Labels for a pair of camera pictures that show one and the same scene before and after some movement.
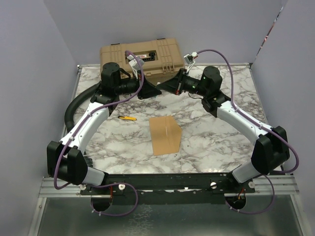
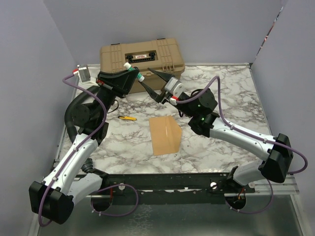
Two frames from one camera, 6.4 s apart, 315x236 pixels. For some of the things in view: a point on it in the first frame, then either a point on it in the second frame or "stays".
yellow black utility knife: x=126 y=118 stays
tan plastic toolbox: x=161 y=57 stays
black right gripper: x=174 y=85 -> x=155 y=95
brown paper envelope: x=166 y=134 stays
